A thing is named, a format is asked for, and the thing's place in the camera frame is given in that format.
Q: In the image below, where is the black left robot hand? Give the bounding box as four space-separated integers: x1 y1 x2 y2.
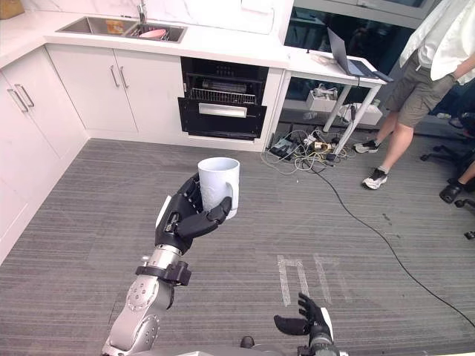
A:
154 173 233 257

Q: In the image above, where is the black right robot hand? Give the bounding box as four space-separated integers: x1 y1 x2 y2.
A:
273 291 334 343

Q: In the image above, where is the white ceramic mug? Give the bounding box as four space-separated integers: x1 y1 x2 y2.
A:
197 157 240 220

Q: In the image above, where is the black dishwasher door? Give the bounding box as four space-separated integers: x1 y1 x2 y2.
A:
177 96 268 141

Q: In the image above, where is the black built-in dishwasher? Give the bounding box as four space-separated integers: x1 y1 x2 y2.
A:
177 56 270 141

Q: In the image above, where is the white cabinet door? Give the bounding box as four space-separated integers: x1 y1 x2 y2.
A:
45 43 139 134
112 48 184 136
0 44 89 160

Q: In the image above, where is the stainless steel double sink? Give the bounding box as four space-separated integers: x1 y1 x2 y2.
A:
55 16 188 44

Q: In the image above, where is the white box with parts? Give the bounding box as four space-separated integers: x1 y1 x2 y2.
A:
305 83 341 113

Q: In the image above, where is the pink plate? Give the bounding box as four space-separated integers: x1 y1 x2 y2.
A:
139 28 170 40

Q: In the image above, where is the white desk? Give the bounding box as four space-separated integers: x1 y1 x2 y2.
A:
287 48 388 156

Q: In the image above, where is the black office chair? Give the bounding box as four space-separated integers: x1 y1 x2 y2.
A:
419 107 475 240

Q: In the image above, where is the open grey laptop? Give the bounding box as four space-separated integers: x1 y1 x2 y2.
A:
326 26 395 83

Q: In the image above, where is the person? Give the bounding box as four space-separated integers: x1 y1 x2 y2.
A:
353 0 475 191

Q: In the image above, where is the cardboard box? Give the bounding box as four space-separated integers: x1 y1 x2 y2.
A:
0 0 26 20

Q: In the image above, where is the long black floor cable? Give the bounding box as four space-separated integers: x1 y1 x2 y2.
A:
309 162 475 330

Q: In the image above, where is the metal wire dishwasher rack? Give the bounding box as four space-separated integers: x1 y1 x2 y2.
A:
188 87 258 107

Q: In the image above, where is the tangle of cables and adapters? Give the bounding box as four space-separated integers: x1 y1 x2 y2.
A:
260 125 350 174

